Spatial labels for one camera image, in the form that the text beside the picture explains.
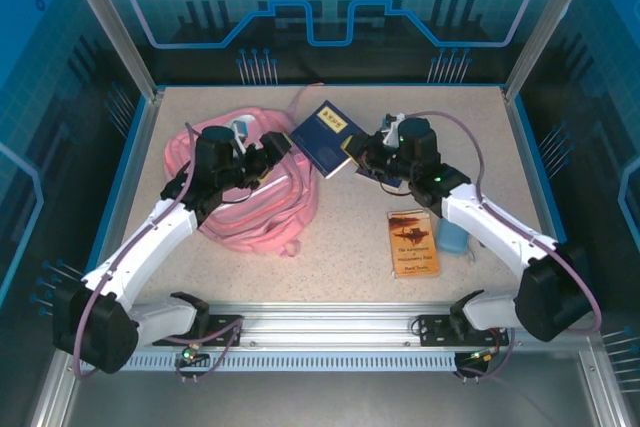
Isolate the dark blue book yellow label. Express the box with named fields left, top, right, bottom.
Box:
left=290, top=100, right=365, bottom=180

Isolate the pink school backpack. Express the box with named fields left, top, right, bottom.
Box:
left=164, top=82, right=329, bottom=258

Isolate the orange paperback book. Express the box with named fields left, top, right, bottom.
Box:
left=387, top=209, right=441, bottom=279

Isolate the light blue pencil case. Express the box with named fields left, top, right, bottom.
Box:
left=436, top=216, right=475, bottom=263

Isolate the small lit connector board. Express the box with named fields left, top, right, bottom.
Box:
left=467, top=346, right=501, bottom=364
left=179, top=341, right=209, bottom=366

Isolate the metal tray panel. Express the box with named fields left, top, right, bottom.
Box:
left=29, top=336, right=631, bottom=427

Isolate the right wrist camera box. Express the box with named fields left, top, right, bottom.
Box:
left=380, top=111, right=407, bottom=143

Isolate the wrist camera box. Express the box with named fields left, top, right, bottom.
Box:
left=230, top=116, right=252, bottom=153
left=380, top=111, right=407, bottom=143

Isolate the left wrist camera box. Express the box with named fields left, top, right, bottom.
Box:
left=230, top=116, right=252, bottom=153

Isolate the aluminium frame post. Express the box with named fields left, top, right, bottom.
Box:
left=54, top=0, right=166, bottom=101
left=502, top=0, right=607, bottom=103

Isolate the aluminium mounting rail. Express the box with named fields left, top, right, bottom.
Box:
left=64, top=300, right=601, bottom=351

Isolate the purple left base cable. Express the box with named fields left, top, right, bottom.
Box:
left=174, top=309, right=246, bottom=383

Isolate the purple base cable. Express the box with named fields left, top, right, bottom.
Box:
left=174, top=309, right=246, bottom=383
left=452, top=319, right=521, bottom=383

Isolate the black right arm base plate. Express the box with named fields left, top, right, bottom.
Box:
left=416, top=314, right=511, bottom=347

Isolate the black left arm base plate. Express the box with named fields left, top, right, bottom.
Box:
left=149, top=314, right=245, bottom=347

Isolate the slotted grey cable duct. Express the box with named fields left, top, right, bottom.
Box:
left=78, top=352, right=460, bottom=372

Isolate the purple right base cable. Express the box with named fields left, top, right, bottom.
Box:
left=452, top=319, right=521, bottom=383

